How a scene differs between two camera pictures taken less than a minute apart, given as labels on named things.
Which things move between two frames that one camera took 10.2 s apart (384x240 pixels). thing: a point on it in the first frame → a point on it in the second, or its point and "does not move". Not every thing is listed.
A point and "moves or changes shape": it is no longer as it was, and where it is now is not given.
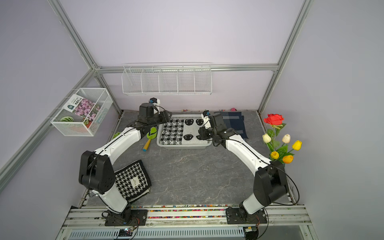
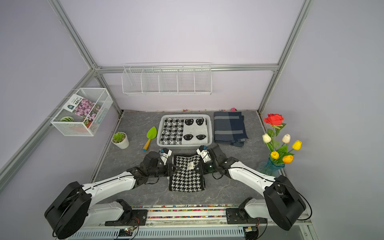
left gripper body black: (162, 118) → (167, 172)
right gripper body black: (206, 133) → (208, 167)
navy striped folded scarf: (235, 120) does not move
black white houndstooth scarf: (133, 181) moves or changes shape
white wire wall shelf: (167, 78) does not move
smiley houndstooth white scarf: (182, 131) does not move
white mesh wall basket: (83, 112) does not move
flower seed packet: (85, 108) does not move
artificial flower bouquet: (279, 152) does not move
